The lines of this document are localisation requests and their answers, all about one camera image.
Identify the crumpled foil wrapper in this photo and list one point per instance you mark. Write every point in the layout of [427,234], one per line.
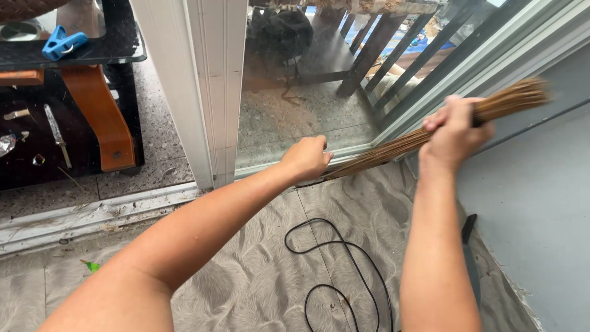
[5,145]

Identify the brown stick broom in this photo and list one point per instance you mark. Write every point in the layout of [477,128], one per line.
[507,99]

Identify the brown woven basket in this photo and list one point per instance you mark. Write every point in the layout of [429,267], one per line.
[27,8]

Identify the person's left hand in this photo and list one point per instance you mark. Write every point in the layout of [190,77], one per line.
[304,159]

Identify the metal bowl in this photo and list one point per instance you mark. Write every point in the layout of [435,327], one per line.
[18,31]

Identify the person's right fingers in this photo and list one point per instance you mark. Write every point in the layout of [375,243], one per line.
[442,114]

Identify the black flat tool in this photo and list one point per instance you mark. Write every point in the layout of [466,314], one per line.
[470,258]

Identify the green leaf scrap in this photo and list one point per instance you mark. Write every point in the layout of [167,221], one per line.
[92,266]

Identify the black bag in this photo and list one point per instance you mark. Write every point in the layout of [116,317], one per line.
[281,34]

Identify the small beige stick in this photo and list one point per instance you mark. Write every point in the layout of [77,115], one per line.
[16,114]

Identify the small shiny scrap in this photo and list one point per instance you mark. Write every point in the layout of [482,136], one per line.
[39,160]

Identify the white door frame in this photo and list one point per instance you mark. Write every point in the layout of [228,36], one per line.
[203,92]

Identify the blue plastic clamp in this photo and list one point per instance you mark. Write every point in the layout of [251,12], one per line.
[62,44]

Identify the black table with wooden legs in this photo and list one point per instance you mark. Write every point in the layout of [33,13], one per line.
[99,110]

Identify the silver knife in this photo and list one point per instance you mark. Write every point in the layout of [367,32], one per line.
[56,131]

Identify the dirty metal door track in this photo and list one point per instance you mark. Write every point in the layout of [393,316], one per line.
[92,212]

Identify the person's right hand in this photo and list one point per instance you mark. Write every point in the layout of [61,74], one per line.
[454,133]

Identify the dark wooden table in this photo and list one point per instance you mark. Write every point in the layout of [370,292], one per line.
[368,50]

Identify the glass sliding door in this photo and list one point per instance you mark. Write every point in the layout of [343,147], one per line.
[299,110]

